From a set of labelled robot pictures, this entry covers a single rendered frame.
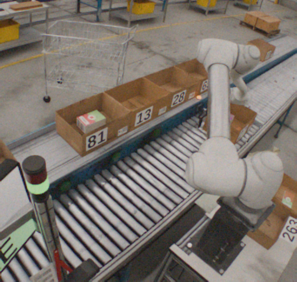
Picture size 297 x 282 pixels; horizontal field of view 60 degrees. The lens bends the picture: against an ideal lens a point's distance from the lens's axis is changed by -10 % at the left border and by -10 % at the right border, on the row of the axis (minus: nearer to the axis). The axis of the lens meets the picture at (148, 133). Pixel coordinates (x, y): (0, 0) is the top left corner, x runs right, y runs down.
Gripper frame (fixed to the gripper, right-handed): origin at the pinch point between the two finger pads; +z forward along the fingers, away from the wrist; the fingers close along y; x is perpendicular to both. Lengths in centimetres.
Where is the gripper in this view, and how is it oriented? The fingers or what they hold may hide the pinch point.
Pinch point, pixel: (205, 128)
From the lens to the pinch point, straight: 212.7
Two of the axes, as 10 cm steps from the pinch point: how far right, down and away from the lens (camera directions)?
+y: 7.2, 5.2, -4.6
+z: -1.5, 7.6, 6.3
